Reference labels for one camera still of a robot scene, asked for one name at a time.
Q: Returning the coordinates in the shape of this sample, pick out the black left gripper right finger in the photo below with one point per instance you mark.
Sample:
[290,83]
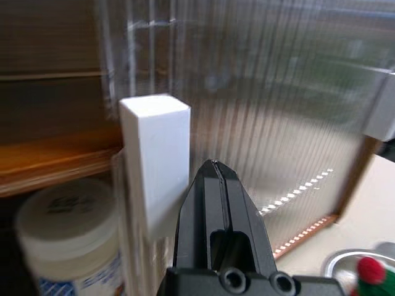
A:
[250,225]

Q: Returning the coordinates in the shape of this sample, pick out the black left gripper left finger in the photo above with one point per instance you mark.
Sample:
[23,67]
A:
[197,222]

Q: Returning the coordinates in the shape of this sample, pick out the toy with red pompom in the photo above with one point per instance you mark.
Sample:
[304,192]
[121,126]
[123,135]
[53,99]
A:
[370,271]

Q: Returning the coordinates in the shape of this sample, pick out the white bottle with blue label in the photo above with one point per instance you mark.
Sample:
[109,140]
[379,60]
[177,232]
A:
[68,222]

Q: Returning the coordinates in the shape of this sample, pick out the ribbed glass sliding cabinet door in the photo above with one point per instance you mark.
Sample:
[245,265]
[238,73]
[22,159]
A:
[358,172]
[262,123]

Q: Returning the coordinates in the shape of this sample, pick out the brown wooden cabinet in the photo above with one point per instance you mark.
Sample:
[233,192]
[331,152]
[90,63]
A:
[46,160]

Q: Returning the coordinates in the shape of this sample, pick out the silver round metal bowl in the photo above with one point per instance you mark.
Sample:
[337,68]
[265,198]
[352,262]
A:
[336,262]

